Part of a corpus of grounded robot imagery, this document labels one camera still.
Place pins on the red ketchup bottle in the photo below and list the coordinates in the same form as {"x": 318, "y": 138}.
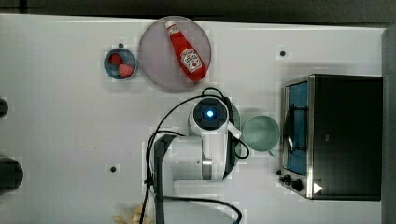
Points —
{"x": 188, "y": 57}

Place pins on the black cylinder post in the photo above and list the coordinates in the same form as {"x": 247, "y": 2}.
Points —
{"x": 11, "y": 175}
{"x": 3, "y": 107}

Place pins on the peeled banana toy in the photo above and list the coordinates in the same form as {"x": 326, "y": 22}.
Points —
{"x": 129, "y": 215}

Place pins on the red strawberry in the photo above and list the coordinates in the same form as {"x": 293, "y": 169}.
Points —
{"x": 125, "y": 70}
{"x": 116, "y": 59}

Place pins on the black toaster oven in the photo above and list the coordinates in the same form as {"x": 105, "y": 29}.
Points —
{"x": 331, "y": 137}

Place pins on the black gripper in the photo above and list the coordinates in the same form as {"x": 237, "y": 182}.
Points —
{"x": 231, "y": 142}

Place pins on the blue small bowl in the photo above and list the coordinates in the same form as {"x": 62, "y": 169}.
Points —
{"x": 128, "y": 58}

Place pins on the grey round plate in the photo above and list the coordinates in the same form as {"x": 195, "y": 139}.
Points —
{"x": 157, "y": 57}

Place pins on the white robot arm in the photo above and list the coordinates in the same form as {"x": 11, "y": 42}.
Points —
{"x": 206, "y": 153}

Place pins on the green mug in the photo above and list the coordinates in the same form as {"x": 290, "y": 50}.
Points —
{"x": 262, "y": 133}

